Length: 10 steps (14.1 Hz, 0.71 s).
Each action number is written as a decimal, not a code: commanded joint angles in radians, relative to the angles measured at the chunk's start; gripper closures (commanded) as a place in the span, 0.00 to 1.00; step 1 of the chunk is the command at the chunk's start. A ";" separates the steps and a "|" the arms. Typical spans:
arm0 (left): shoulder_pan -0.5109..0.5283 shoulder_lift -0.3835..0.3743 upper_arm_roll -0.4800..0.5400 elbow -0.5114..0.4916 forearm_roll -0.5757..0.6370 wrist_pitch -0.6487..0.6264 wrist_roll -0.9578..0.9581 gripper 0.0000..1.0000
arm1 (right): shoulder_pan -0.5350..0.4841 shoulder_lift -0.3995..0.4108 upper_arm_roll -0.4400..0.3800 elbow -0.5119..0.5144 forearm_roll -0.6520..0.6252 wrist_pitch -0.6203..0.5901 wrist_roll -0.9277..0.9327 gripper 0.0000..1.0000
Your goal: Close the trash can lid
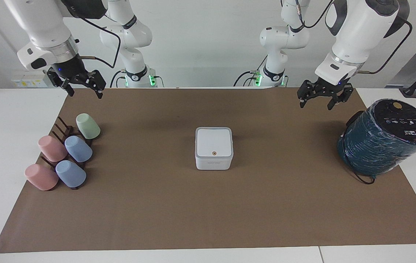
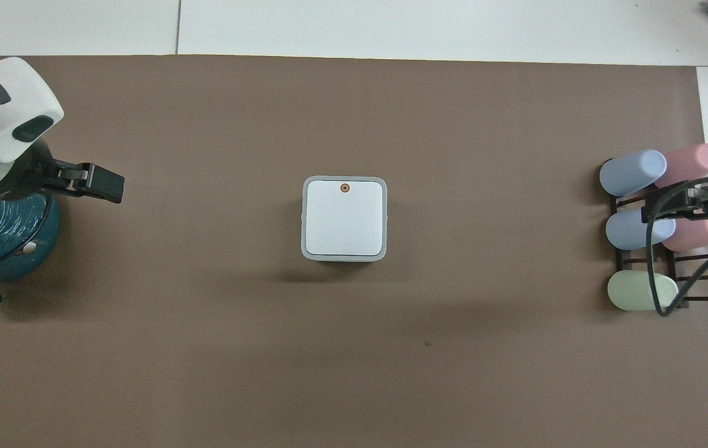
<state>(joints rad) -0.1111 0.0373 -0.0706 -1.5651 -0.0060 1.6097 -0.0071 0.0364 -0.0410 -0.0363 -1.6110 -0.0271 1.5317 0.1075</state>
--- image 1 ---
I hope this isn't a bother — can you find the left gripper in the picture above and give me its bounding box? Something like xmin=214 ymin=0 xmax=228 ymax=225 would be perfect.
xmin=296 ymin=75 xmax=354 ymax=111

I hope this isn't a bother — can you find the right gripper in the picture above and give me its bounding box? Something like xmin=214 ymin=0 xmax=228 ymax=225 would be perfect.
xmin=47 ymin=54 xmax=106 ymax=100

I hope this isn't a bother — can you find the white square trash can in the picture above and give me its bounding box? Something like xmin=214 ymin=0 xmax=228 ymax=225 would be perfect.
xmin=195 ymin=127 xmax=234 ymax=171

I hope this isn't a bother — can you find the light green cup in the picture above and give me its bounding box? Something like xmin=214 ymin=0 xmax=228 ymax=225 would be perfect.
xmin=76 ymin=113 xmax=101 ymax=140

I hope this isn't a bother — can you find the dark brown cup rack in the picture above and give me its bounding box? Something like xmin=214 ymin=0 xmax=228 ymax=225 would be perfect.
xmin=41 ymin=116 xmax=94 ymax=191

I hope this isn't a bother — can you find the light blue cup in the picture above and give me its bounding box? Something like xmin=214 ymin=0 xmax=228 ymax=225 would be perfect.
xmin=55 ymin=160 xmax=87 ymax=188
xmin=64 ymin=136 xmax=93 ymax=163

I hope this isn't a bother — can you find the pink cup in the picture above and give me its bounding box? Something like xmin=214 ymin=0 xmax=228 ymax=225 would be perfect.
xmin=38 ymin=136 xmax=68 ymax=163
xmin=24 ymin=164 xmax=59 ymax=191

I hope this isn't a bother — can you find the teal cylindrical speaker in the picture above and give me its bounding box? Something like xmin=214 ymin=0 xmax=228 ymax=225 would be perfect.
xmin=337 ymin=99 xmax=416 ymax=178

